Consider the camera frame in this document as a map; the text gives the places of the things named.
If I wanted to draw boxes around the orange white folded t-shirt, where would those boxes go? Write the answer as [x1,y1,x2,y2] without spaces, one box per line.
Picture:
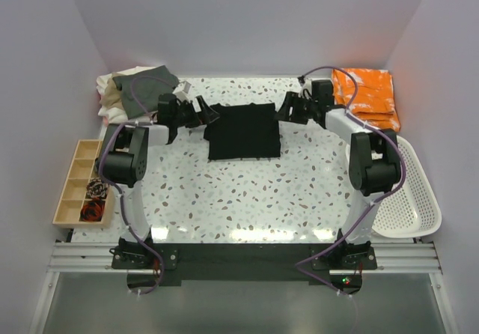
[332,68,400,133]

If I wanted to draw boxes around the leopard print scrunchie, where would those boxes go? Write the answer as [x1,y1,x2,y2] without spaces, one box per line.
[86,177,109,200]

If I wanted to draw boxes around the wooden compartment tray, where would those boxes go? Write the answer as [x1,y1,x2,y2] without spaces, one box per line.
[52,139,114,229]

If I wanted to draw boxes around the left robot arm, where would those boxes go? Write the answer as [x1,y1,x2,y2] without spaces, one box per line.
[96,94,220,268]

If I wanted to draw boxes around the beige folded t-shirt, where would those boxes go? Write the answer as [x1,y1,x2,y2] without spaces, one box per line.
[99,72,150,121]

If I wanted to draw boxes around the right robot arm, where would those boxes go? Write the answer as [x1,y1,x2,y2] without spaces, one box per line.
[275,77,406,269]

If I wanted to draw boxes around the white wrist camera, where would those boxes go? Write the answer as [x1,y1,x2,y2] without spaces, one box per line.
[173,81,192,102]
[297,76,312,98]

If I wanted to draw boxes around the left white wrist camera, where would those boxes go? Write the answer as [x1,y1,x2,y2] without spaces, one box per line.
[173,81,192,102]

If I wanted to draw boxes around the black t-shirt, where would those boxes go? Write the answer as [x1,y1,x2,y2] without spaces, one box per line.
[204,103,281,161]

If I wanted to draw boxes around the red black hair ties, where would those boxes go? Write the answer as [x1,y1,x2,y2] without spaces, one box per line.
[80,198,106,223]

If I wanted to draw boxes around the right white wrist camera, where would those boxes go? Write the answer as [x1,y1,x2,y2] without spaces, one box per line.
[297,76,312,98]

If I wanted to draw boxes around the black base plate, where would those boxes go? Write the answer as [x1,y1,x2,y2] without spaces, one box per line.
[109,240,378,294]

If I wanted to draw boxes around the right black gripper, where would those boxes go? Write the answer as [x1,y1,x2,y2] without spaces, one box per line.
[273,91,317,125]

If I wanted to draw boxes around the aluminium rail frame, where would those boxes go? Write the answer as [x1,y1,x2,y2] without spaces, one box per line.
[29,240,459,333]

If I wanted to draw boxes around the dark grey folded t-shirt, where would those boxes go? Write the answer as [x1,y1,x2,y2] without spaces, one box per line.
[114,66,180,118]

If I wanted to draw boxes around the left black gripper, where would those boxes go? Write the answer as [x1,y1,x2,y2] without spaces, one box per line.
[173,97,219,130]

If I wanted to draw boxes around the white plastic basket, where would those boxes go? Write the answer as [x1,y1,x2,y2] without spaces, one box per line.
[373,136,442,239]

